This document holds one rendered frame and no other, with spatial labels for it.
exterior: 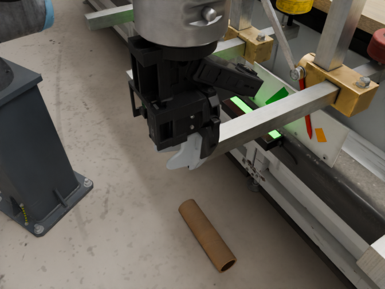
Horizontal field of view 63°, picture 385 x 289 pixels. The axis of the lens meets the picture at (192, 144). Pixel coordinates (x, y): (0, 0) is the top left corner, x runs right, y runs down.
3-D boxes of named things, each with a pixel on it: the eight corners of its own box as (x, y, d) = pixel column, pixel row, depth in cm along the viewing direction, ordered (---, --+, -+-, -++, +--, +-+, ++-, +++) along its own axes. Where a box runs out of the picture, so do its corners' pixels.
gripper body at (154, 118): (132, 118, 40) (119, 26, 31) (191, 98, 43) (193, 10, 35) (159, 157, 35) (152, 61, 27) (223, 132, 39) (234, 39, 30)
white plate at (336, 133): (330, 168, 61) (348, 131, 54) (247, 98, 77) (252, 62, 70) (332, 167, 62) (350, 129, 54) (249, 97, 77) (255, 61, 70)
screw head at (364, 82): (363, 90, 51) (366, 84, 50) (353, 84, 52) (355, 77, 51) (372, 86, 51) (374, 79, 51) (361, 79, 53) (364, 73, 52)
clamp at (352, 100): (348, 118, 53) (360, 94, 50) (292, 79, 62) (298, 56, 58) (370, 108, 55) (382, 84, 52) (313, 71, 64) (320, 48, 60)
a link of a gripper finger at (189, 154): (161, 179, 45) (158, 132, 38) (197, 164, 47) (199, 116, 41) (172, 195, 43) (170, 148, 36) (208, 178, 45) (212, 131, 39)
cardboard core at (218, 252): (219, 266, 111) (177, 204, 129) (218, 276, 117) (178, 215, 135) (238, 255, 114) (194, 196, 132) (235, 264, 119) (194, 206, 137)
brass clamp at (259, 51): (251, 66, 70) (254, 45, 67) (216, 41, 78) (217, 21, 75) (272, 59, 73) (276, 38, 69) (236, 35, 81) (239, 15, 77)
